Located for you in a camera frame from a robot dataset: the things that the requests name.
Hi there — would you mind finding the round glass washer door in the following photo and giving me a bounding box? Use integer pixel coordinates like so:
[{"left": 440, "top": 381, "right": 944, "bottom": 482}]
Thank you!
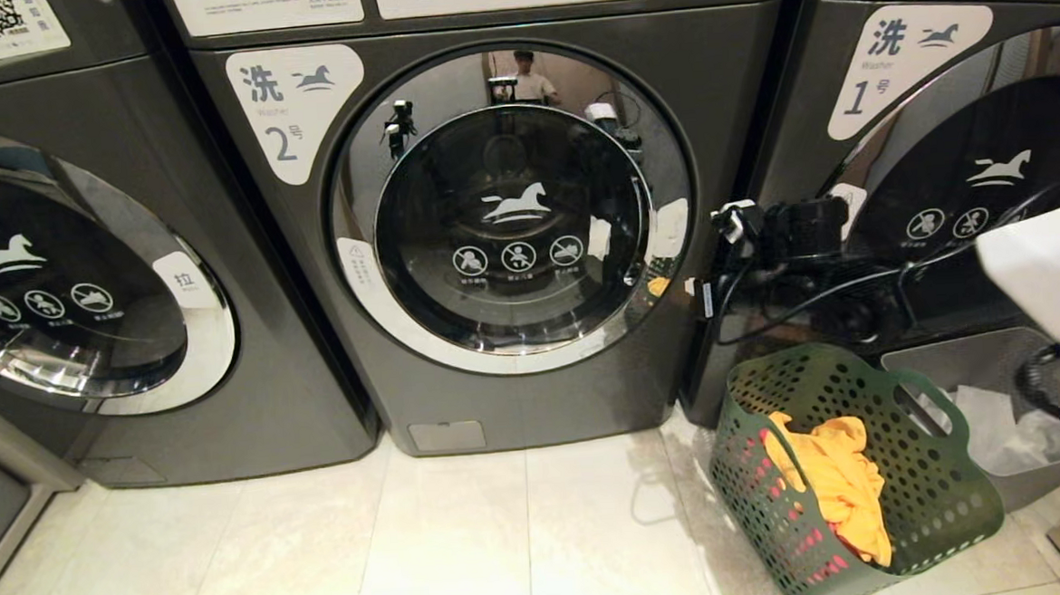
[
  {"left": 0, "top": 109, "right": 241, "bottom": 424},
  {"left": 809, "top": 25, "right": 1060, "bottom": 348},
  {"left": 322, "top": 33, "right": 706, "bottom": 385}
]

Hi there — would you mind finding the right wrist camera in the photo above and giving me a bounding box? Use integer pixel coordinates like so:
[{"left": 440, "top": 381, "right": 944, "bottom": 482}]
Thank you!
[{"left": 710, "top": 198, "right": 766, "bottom": 263}]

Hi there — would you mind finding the grey trash bin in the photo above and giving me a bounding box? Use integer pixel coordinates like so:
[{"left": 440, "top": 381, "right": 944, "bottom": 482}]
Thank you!
[{"left": 879, "top": 323, "right": 1060, "bottom": 519}]

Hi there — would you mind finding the dark grey washing machine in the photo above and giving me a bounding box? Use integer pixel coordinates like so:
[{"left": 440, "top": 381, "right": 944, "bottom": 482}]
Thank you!
[
  {"left": 156, "top": 0, "right": 821, "bottom": 471},
  {"left": 0, "top": 0, "right": 383, "bottom": 495},
  {"left": 660, "top": 0, "right": 1060, "bottom": 432}
]

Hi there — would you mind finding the grey filter cover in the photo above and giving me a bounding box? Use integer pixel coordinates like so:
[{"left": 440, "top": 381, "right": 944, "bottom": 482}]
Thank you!
[{"left": 407, "top": 418, "right": 487, "bottom": 456}]

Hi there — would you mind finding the pink cloth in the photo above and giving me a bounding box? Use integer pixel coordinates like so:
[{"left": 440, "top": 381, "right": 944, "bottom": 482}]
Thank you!
[{"left": 735, "top": 421, "right": 859, "bottom": 589}]

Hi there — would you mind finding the yellow cloth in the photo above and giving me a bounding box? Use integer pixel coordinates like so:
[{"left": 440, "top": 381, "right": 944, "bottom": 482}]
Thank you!
[{"left": 760, "top": 405, "right": 895, "bottom": 575}]

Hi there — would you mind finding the white washer number sticker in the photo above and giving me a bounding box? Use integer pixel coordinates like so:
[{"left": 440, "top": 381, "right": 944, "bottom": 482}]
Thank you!
[
  {"left": 821, "top": 0, "right": 1001, "bottom": 143},
  {"left": 224, "top": 42, "right": 371, "bottom": 190}
]

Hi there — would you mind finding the white plastic bag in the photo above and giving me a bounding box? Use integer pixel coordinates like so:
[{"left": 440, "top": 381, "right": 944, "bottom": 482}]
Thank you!
[{"left": 948, "top": 379, "right": 1060, "bottom": 481}]

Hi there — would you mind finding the black cable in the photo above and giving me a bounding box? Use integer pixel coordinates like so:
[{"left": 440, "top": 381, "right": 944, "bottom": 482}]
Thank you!
[{"left": 708, "top": 250, "right": 916, "bottom": 349}]

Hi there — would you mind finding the green perforated laundry basket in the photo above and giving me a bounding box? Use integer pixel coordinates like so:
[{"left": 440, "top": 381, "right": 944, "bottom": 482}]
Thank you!
[{"left": 702, "top": 334, "right": 1010, "bottom": 595}]

